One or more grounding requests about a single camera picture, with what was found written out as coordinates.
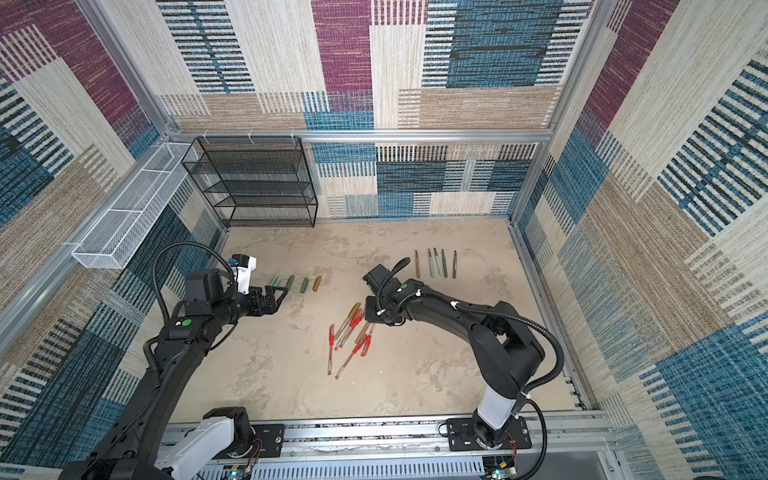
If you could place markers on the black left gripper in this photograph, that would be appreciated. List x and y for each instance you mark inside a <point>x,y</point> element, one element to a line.
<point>269,305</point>

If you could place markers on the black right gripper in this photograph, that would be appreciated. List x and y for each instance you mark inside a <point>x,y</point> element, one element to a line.
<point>371,313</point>

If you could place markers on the brown pen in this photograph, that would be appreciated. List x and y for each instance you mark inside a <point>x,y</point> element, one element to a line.
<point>347,321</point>
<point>363,333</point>

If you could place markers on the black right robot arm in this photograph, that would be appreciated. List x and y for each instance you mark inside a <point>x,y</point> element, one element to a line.
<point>506,351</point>

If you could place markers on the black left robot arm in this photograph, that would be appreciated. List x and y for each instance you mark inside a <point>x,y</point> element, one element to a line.
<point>130,449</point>

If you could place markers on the red gel pen short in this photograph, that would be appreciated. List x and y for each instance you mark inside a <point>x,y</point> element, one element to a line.
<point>366,345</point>

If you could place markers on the black wire mesh shelf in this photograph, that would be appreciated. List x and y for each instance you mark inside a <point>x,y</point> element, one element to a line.
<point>254,181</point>

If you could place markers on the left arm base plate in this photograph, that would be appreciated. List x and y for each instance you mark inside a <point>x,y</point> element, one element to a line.
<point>264,442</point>

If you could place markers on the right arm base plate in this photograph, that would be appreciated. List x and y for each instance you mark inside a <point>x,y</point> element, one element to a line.
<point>473,434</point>

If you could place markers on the white wire mesh basket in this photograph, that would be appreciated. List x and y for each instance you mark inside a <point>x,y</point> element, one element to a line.
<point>122,228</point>

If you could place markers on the aluminium mounting rail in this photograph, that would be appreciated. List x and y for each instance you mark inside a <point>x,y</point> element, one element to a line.
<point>565,445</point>

